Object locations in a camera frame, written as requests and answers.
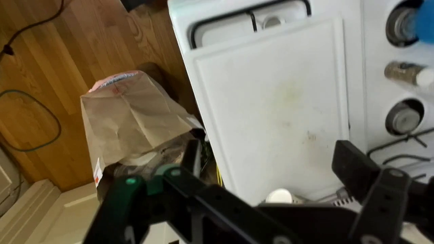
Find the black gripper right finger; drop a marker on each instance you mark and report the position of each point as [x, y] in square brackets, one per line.
[384, 198]

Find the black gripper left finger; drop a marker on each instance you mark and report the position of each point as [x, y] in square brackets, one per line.
[203, 198]

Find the black stove grate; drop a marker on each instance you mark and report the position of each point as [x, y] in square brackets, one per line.
[252, 20]
[397, 143]

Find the round gas burner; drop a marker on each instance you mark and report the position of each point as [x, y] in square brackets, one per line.
[273, 20]
[403, 118]
[401, 24]

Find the brown paper bag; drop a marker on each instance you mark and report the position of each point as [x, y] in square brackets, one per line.
[130, 116]

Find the white plastic cutting board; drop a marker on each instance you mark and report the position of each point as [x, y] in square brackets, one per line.
[271, 112]

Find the spice shaker with white lid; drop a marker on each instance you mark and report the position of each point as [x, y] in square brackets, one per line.
[404, 73]

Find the white gas stove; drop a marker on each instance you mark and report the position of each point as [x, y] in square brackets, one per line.
[361, 68]

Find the cream panel door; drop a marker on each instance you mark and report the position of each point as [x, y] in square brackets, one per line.
[54, 217]

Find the blue plastic bowl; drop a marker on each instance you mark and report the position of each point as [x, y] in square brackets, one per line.
[426, 20]

